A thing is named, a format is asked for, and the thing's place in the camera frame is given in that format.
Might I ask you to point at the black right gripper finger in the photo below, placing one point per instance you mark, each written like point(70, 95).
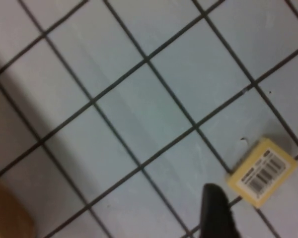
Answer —
point(214, 213)

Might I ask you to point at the yellow eraser with barcode label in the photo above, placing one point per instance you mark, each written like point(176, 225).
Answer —
point(262, 172)

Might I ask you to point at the cream fabric pencil case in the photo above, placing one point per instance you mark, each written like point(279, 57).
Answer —
point(7, 213)

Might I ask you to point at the blue-grey grid mat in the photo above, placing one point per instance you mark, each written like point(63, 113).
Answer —
point(139, 104)

